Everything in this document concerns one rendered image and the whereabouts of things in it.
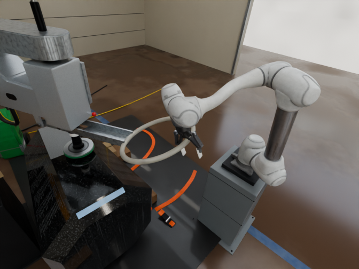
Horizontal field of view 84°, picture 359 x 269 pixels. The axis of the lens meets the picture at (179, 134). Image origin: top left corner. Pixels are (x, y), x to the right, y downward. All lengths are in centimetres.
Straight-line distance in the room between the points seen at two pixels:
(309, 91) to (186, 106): 54
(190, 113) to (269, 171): 77
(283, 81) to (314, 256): 187
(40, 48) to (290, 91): 122
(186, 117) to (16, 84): 114
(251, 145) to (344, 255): 161
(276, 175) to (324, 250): 137
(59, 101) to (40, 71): 18
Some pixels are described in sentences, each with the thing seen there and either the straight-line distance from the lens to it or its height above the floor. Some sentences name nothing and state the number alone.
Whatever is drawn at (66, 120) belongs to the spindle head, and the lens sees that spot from 143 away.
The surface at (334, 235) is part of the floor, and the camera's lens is 281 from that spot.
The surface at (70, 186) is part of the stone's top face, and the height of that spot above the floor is 82.
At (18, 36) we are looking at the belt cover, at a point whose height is 168.
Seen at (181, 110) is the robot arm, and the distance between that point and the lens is 78.
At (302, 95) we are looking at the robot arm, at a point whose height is 160.
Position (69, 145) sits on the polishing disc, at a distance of 177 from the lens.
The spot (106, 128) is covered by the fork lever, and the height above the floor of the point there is 109.
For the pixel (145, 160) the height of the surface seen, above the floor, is 121.
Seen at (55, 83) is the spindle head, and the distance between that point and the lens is 132.
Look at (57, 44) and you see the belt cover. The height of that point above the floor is 165.
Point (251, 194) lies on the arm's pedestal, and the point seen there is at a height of 79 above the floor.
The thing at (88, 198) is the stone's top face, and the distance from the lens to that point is 144.
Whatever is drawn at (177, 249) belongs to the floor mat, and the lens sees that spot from 210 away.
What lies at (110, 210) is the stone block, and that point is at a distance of 145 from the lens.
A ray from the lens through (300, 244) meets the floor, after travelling 253.
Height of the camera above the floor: 195
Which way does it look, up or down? 38 degrees down
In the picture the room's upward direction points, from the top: 6 degrees clockwise
